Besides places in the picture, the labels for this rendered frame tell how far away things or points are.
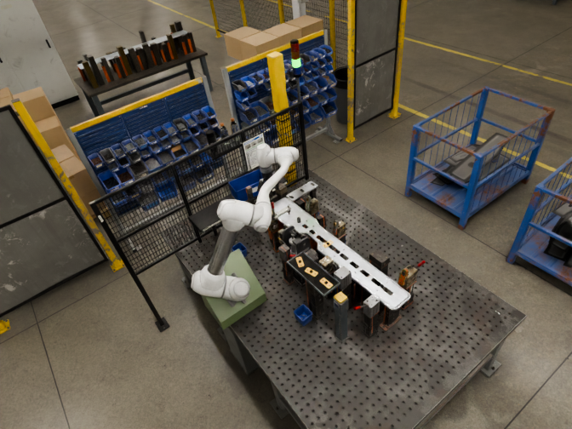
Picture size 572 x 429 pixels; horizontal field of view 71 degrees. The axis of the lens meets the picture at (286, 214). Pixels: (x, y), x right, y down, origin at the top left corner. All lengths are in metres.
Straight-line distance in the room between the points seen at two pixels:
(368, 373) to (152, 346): 2.06
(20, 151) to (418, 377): 3.45
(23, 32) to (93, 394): 6.35
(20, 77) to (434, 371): 7.97
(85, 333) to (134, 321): 0.46
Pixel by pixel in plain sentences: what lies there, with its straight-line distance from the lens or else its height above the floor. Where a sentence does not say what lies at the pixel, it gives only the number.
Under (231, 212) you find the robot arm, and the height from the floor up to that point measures 1.70.
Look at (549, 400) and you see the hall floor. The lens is 3.80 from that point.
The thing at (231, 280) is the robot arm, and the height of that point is 1.12.
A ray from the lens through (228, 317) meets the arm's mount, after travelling 2.98.
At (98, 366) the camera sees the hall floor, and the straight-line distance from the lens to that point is 4.17.
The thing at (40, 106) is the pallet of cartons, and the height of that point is 0.92.
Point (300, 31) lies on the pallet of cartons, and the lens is 6.06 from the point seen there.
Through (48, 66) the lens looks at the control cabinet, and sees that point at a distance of 8.81.
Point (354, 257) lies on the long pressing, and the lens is 2.93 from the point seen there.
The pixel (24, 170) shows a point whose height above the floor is 1.45.
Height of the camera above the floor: 3.21
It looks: 42 degrees down
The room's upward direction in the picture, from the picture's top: 8 degrees counter-clockwise
